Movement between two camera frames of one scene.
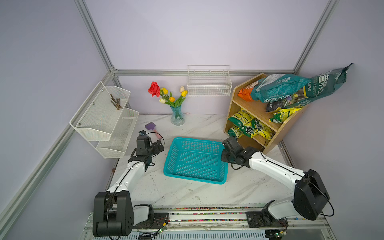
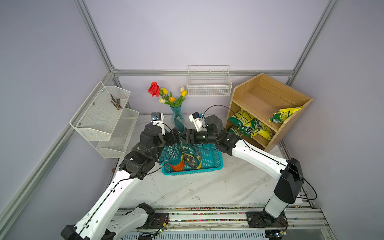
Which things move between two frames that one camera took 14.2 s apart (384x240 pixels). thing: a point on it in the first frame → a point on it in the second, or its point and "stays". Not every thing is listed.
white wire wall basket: x=209 y=80 stays
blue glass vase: x=177 y=117 stays
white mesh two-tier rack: x=105 y=121 stays
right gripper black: x=223 y=156 → x=189 y=133
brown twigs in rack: x=116 y=103 stays
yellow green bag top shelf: x=280 y=114 stays
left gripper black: x=157 y=149 → x=170 y=139
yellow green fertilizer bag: x=265 y=131 stays
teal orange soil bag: x=273 y=87 → x=172 y=154
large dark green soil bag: x=316 y=86 → x=191 y=153
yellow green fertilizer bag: x=241 y=118 stays
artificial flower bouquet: x=154 y=89 stays
